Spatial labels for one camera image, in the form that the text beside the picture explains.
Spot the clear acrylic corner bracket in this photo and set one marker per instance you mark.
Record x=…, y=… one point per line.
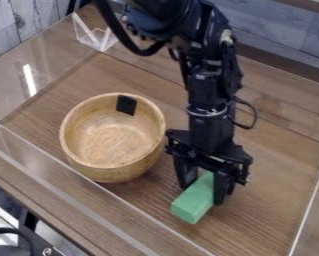
x=99, y=39

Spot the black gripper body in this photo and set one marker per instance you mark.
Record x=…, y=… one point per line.
x=207, y=145

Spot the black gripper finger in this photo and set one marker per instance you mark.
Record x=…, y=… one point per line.
x=185, y=172
x=223, y=186

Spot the wooden bowl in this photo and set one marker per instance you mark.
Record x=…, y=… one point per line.
x=108, y=145

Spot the green rectangular stick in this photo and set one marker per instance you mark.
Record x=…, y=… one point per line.
x=195, y=200

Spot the clear acrylic enclosure wall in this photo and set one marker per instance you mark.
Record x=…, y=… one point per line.
x=121, y=219

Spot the black square pad in bowl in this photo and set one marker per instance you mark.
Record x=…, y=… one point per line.
x=125, y=104

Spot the black metal table frame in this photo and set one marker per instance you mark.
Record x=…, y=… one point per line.
x=18, y=239

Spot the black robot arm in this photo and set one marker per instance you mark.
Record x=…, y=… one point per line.
x=193, y=30

